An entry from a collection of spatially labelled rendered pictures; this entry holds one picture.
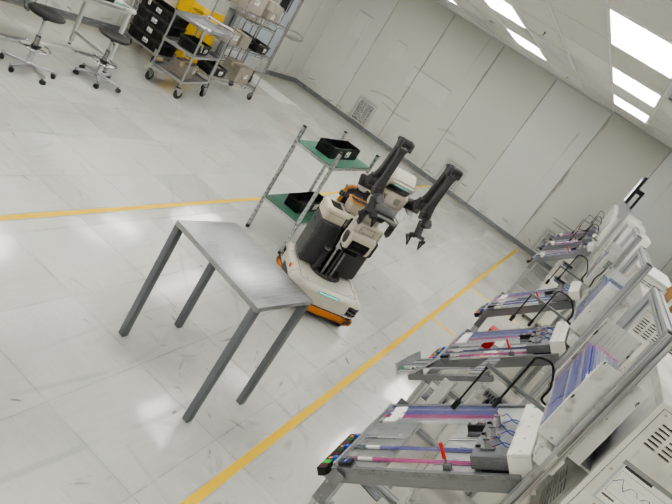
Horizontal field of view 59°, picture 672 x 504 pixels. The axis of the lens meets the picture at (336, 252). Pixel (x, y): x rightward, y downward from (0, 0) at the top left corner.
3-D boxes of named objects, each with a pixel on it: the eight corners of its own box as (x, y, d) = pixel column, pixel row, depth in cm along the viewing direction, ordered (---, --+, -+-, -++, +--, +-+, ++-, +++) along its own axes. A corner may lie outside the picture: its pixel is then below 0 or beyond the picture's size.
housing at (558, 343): (553, 366, 333) (549, 341, 332) (560, 343, 377) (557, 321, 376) (568, 365, 330) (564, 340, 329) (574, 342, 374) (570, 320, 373)
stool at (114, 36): (62, 69, 633) (82, 20, 613) (86, 66, 681) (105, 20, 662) (107, 96, 638) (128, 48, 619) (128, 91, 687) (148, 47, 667)
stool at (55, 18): (-12, 54, 560) (10, -8, 538) (36, 63, 607) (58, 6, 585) (20, 82, 547) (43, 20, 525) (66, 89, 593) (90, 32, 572)
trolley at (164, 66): (141, 76, 760) (173, 4, 726) (174, 77, 845) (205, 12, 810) (175, 100, 758) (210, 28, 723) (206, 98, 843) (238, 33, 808)
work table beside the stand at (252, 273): (178, 323, 378) (236, 222, 350) (244, 403, 348) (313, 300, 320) (118, 332, 340) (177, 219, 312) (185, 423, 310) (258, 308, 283)
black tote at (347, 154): (328, 158, 531) (335, 148, 527) (314, 147, 536) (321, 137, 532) (354, 160, 582) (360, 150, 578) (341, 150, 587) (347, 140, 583)
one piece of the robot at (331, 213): (286, 254, 511) (336, 173, 482) (339, 277, 532) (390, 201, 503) (290, 274, 482) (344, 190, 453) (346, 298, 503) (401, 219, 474)
